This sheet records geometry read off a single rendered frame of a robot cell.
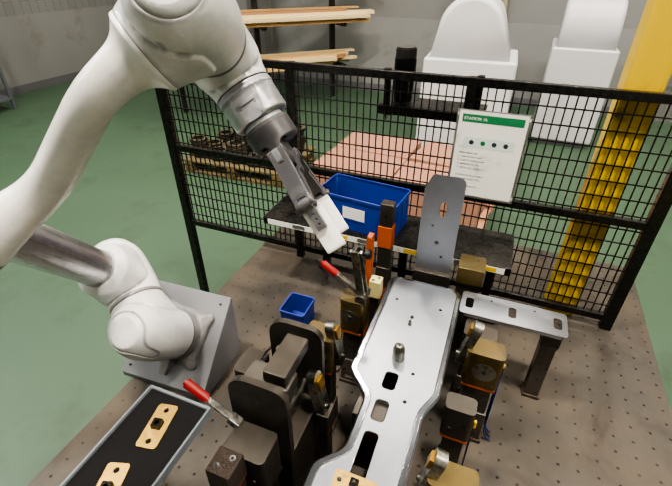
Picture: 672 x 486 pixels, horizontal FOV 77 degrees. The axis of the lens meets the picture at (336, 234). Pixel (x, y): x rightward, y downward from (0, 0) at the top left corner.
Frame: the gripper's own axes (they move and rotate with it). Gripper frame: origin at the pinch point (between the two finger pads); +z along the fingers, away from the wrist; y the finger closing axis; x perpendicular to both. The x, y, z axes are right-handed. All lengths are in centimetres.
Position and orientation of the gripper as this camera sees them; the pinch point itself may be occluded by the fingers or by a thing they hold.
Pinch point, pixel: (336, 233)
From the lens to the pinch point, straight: 67.7
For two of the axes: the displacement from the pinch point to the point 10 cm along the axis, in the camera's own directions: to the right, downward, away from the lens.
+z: 5.4, 8.3, 1.1
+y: -0.6, 1.7, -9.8
